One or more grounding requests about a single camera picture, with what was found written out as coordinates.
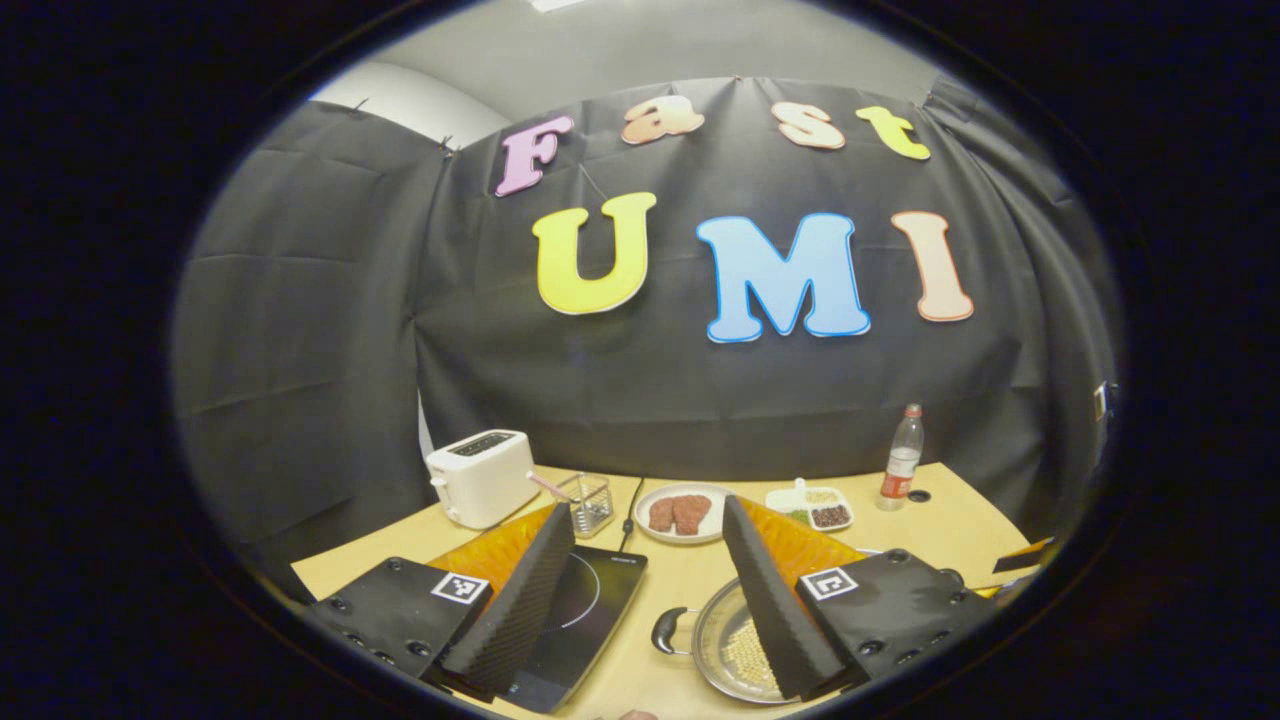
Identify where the black backdrop cloth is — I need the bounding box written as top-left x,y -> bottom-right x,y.
170,75 -> 1121,601

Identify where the black power cable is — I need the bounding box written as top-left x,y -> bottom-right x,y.
618,478 -> 646,553

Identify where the pile of soybeans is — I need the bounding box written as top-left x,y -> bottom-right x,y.
722,615 -> 781,691

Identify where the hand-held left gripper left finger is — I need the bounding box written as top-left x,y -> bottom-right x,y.
300,502 -> 578,706

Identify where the steel pot with black handle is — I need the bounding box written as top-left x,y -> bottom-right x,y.
651,548 -> 886,705

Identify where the black induction cooktop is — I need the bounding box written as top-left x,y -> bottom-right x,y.
500,545 -> 649,715

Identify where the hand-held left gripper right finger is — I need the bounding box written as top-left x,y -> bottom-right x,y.
722,494 -> 1011,701

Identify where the white toaster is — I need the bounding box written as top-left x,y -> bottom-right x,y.
425,429 -> 541,531

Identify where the clear plastic bottle red label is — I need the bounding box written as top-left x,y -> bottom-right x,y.
878,403 -> 926,512

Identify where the white round plate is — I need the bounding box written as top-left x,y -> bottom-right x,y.
634,483 -> 738,546

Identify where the white divided dish with beans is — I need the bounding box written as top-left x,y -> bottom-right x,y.
765,478 -> 856,533

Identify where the wire utensil holder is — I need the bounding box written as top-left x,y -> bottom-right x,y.
556,472 -> 615,539

